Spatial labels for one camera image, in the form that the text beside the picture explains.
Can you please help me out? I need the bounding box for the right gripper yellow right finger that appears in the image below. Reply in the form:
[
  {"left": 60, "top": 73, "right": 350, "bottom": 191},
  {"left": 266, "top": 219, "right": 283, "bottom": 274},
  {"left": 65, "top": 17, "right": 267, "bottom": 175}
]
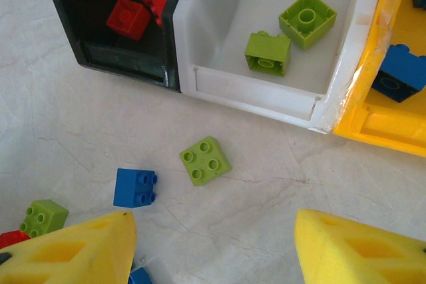
[{"left": 294, "top": 209, "right": 426, "bottom": 284}]

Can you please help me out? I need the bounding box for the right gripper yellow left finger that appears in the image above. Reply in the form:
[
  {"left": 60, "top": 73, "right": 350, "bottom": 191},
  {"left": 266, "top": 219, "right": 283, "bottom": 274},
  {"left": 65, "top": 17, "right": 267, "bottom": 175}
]
[{"left": 0, "top": 210, "right": 138, "bottom": 284}]

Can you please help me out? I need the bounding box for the green square lego brick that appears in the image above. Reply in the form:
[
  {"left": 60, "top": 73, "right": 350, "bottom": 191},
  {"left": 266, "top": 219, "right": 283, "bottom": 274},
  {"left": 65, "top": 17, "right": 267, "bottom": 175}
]
[
  {"left": 179, "top": 135, "right": 233, "bottom": 188},
  {"left": 278, "top": 0, "right": 337, "bottom": 51},
  {"left": 19, "top": 199, "right": 70, "bottom": 240},
  {"left": 244, "top": 30, "right": 292, "bottom": 78}
]

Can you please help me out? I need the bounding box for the yellow plastic bin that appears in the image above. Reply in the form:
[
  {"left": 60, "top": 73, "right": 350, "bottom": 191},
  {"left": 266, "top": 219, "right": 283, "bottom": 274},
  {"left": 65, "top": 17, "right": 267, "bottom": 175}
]
[{"left": 332, "top": 0, "right": 426, "bottom": 158}]

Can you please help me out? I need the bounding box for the white plastic bin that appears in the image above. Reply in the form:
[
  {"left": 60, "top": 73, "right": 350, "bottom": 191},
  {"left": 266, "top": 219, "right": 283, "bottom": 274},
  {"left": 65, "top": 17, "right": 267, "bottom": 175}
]
[{"left": 172, "top": 0, "right": 390, "bottom": 135}]

